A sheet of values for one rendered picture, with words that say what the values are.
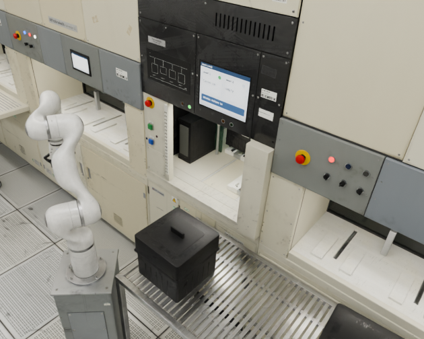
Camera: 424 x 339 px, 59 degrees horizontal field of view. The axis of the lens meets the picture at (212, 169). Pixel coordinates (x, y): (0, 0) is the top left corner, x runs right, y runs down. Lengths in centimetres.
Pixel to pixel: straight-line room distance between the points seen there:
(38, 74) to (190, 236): 209
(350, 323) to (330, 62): 97
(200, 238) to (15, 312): 159
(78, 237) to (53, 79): 192
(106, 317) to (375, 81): 161
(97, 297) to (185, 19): 135
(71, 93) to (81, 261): 200
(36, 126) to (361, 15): 129
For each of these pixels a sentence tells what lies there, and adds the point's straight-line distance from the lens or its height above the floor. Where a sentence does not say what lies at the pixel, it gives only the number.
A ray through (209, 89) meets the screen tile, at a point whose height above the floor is 156.
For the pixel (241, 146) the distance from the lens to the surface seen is 251.
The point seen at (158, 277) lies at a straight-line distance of 182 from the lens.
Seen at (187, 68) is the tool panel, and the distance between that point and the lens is 187.
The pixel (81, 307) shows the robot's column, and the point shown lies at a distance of 203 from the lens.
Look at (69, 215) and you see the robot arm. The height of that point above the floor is 116.
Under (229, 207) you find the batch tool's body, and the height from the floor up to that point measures 87.
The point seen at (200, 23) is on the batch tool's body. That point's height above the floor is 185.
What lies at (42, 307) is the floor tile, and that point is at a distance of 292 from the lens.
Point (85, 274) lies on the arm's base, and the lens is 194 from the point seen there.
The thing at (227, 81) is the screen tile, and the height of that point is 163.
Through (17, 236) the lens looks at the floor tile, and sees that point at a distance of 347.
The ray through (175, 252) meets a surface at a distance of 169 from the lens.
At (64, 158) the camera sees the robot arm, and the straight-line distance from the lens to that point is 169.
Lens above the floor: 225
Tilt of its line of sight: 34 degrees down
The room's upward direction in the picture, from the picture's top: 4 degrees clockwise
